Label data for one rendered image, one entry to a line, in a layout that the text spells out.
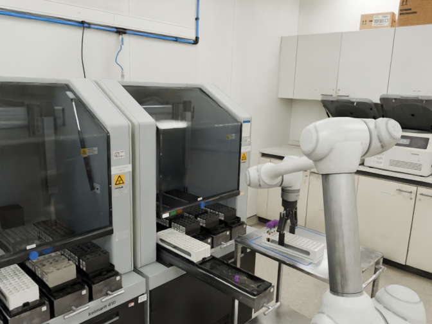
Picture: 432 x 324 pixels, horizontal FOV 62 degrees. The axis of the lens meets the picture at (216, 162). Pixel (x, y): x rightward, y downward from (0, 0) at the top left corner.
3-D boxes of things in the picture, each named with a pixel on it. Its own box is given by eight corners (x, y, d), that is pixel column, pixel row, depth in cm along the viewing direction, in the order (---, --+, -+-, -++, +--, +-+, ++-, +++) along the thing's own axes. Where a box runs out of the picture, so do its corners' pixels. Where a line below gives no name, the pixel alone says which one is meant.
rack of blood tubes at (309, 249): (260, 243, 183) (261, 233, 181) (270, 238, 190) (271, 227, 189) (315, 263, 164) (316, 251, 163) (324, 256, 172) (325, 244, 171)
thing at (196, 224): (197, 230, 198) (198, 220, 196) (200, 231, 196) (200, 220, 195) (182, 236, 189) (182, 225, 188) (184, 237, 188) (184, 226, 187)
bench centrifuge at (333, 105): (306, 157, 380) (312, 96, 366) (333, 151, 423) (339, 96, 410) (357, 166, 341) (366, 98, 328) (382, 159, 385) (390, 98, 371)
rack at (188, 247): (155, 244, 182) (155, 233, 181) (170, 238, 190) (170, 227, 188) (195, 265, 163) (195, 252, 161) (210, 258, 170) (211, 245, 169)
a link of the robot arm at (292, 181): (294, 184, 179) (270, 185, 175) (296, 153, 176) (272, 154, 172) (306, 189, 169) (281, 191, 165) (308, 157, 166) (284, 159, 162)
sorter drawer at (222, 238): (139, 215, 240) (139, 202, 238) (155, 211, 250) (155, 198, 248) (218, 251, 192) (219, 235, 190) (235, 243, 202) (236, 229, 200)
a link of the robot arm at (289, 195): (303, 188, 173) (302, 199, 175) (287, 184, 179) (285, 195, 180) (294, 191, 166) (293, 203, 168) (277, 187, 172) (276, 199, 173)
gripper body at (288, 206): (292, 202, 168) (290, 221, 170) (300, 198, 175) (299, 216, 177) (278, 198, 173) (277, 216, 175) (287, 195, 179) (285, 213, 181)
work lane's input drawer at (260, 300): (148, 255, 185) (148, 239, 183) (168, 247, 195) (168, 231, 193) (263, 319, 136) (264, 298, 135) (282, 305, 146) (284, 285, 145)
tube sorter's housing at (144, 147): (58, 315, 249) (43, 78, 216) (155, 273, 309) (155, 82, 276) (151, 411, 179) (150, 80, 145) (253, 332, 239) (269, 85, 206)
